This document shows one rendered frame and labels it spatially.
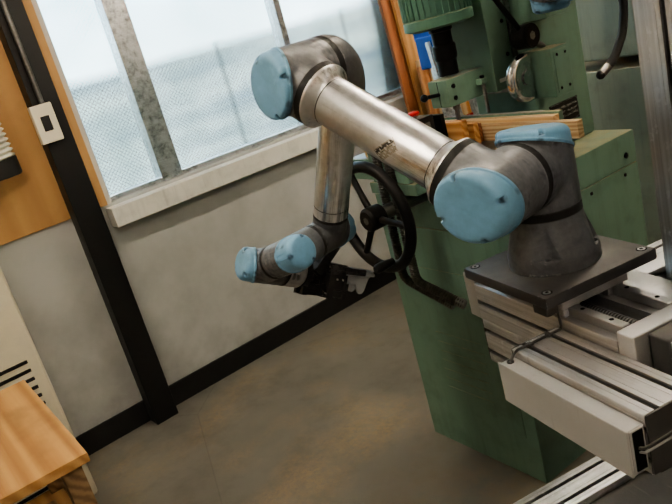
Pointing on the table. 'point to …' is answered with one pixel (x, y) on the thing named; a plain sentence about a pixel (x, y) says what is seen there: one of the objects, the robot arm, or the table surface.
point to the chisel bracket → (456, 88)
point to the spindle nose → (444, 51)
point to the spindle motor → (433, 14)
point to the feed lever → (523, 39)
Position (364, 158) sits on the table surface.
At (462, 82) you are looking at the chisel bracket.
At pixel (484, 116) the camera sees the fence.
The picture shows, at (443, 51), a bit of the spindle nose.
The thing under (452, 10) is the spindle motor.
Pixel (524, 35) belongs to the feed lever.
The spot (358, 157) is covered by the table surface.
